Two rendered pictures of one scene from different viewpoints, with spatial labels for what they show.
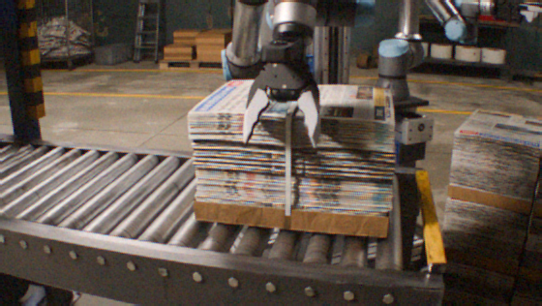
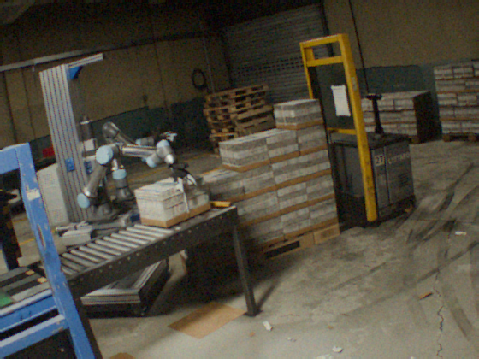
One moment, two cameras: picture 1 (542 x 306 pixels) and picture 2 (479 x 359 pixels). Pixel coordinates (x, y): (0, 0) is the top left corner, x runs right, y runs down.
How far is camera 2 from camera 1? 2.59 m
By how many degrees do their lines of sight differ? 53
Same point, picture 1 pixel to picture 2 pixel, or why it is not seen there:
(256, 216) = (181, 217)
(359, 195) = (201, 199)
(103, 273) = (165, 248)
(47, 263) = (147, 257)
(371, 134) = (199, 180)
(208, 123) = (164, 194)
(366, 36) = not seen: outside the picture
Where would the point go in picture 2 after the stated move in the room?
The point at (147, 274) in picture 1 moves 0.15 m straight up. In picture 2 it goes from (177, 239) to (171, 215)
